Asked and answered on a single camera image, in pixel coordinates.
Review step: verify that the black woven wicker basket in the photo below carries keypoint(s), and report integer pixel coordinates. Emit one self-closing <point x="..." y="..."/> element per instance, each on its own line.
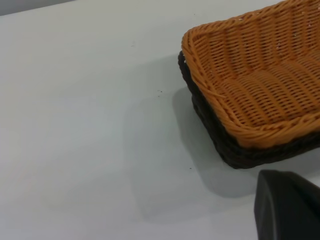
<point x="215" y="135"/>

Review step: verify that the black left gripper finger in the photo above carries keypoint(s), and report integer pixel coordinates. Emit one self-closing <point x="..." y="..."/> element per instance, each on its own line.
<point x="287" y="207"/>

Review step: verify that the orange woven wicker basket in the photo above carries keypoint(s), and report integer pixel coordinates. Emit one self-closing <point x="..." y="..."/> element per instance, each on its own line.
<point x="255" y="75"/>

